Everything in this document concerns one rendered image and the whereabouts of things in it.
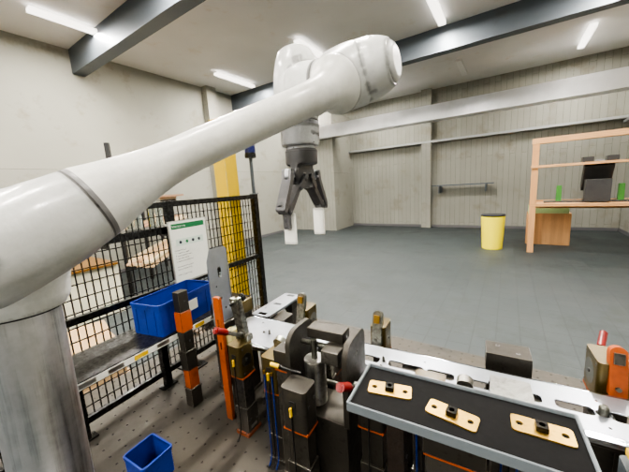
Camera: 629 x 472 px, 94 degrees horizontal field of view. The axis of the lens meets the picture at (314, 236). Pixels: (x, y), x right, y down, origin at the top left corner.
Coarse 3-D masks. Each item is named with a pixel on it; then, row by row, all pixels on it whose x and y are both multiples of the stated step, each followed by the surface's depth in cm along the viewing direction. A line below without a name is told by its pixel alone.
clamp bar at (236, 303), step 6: (240, 294) 103; (234, 300) 99; (240, 300) 100; (234, 306) 100; (240, 306) 100; (234, 312) 101; (240, 312) 100; (234, 318) 103; (240, 318) 101; (240, 324) 102; (246, 324) 103; (240, 330) 103; (246, 330) 103
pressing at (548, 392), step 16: (256, 320) 130; (272, 320) 129; (256, 336) 116; (272, 336) 115; (368, 352) 101; (384, 352) 100; (400, 352) 99; (400, 368) 91; (432, 368) 90; (448, 368) 90; (464, 368) 89; (480, 368) 89; (544, 384) 80; (544, 400) 75; (560, 400) 75; (576, 400) 74; (592, 400) 74; (608, 400) 73; (624, 400) 73; (592, 416) 69; (624, 416) 69; (592, 432) 64; (608, 432) 65; (624, 432) 64; (624, 448) 61
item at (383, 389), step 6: (372, 384) 61; (378, 384) 60; (384, 384) 60; (390, 384) 59; (396, 384) 60; (372, 390) 59; (378, 390) 59; (384, 390) 59; (390, 390) 58; (396, 390) 58; (402, 390) 58; (408, 390) 58; (390, 396) 57; (396, 396) 57; (402, 396) 57; (408, 396) 57
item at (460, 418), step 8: (432, 400) 55; (432, 408) 53; (440, 408) 53; (448, 408) 52; (456, 408) 52; (440, 416) 51; (448, 416) 51; (456, 416) 51; (464, 416) 51; (472, 416) 51; (456, 424) 50; (464, 424) 49; (472, 424) 49; (472, 432) 48
